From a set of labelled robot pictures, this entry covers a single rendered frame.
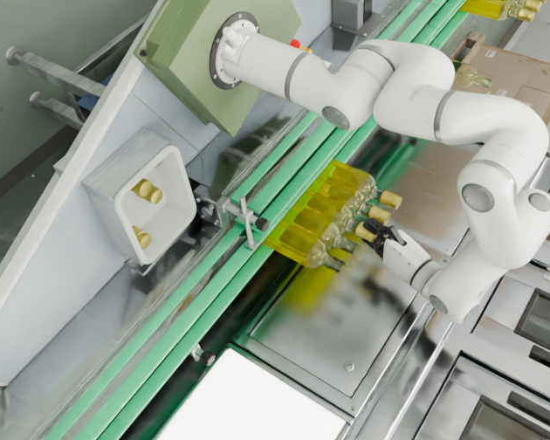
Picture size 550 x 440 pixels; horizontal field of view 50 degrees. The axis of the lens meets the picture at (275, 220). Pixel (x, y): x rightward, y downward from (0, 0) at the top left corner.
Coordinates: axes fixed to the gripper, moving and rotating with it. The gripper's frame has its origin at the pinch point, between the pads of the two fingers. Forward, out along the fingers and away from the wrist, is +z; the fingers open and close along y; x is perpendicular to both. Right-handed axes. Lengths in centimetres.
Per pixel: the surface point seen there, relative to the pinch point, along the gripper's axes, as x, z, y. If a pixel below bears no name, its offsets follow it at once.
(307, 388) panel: 33.0, -14.0, -13.0
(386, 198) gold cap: -9.1, 4.5, 1.2
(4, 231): 66, 78, -15
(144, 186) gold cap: 40, 24, 27
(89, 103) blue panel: 31, 73, 13
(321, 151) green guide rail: -5.3, 23.1, 6.4
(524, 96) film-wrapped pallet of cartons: -329, 136, -233
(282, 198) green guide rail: 11.6, 18.1, 6.3
